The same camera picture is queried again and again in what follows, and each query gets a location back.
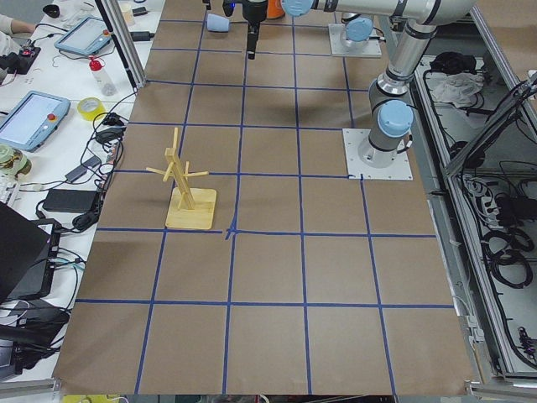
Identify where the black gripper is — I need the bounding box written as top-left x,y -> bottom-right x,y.
222,0 -> 234,16
243,0 -> 268,60

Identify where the light blue plastic cup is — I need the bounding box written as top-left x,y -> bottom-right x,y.
206,13 -> 230,33

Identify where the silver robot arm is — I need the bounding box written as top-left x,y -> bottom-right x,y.
222,1 -> 373,53
281,0 -> 476,99

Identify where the orange canister with grey lid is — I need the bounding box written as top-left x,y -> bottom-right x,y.
267,0 -> 285,20

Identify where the small black power adapter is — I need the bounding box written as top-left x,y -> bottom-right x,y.
130,31 -> 154,42

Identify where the far blue teach pendant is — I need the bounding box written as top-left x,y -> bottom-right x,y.
55,16 -> 111,56

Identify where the blue teach pendant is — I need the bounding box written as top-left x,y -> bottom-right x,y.
1,91 -> 70,152
55,16 -> 111,56

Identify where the red capped squeeze bottle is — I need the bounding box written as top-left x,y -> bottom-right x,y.
89,56 -> 117,97

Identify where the yellow tape roll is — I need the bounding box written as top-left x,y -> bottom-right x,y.
77,97 -> 107,121

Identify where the wooden mug tree stand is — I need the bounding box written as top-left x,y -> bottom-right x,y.
146,128 -> 217,230

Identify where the crumpled white cloth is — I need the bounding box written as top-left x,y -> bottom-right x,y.
431,73 -> 484,107

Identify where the near blue teach pendant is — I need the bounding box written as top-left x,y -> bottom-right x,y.
1,91 -> 70,152

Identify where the black power adapter brick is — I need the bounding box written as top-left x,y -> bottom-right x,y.
43,189 -> 98,213

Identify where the black laptop computer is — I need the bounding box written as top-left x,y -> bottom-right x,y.
1,204 -> 60,302

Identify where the aluminium frame post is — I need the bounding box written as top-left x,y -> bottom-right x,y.
95,0 -> 146,90

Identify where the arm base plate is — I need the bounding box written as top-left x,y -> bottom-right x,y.
328,19 -> 382,58
342,128 -> 413,181

